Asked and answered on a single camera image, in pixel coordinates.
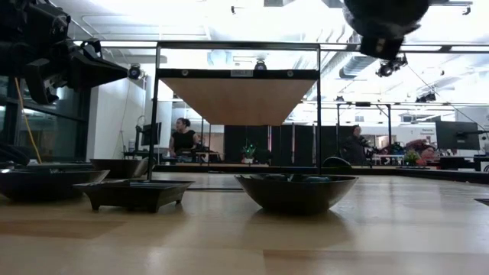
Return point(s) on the black overhead beam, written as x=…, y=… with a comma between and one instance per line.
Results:
x=445, y=48

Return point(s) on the small potted background plant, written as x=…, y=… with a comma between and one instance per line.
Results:
x=248, y=151
x=412, y=157

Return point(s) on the person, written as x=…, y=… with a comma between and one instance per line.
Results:
x=183, y=141
x=355, y=149
x=427, y=153

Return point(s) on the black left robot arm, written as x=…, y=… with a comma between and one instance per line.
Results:
x=23, y=23

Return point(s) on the wavy pointed black plate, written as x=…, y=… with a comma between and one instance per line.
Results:
x=49, y=185

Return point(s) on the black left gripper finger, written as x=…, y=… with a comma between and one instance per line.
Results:
x=103, y=63
x=95, y=79

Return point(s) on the black ceiling spotlight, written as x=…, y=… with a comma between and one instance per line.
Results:
x=134, y=71
x=389, y=68
x=426, y=98
x=260, y=65

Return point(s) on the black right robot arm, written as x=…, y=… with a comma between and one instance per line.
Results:
x=382, y=15

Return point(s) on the black partition screen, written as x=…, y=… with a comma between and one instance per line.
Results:
x=237, y=141

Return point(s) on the black metal stand frame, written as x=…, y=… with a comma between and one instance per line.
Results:
x=389, y=126

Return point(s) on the small square black plate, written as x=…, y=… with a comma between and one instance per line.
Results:
x=133, y=195

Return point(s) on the rounded wavy black plate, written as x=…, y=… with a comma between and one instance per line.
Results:
x=118, y=168
x=57, y=167
x=296, y=195

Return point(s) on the black computer monitor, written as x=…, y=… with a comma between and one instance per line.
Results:
x=151, y=133
x=457, y=134

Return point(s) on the wooden background desk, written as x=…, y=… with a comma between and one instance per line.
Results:
x=206, y=153

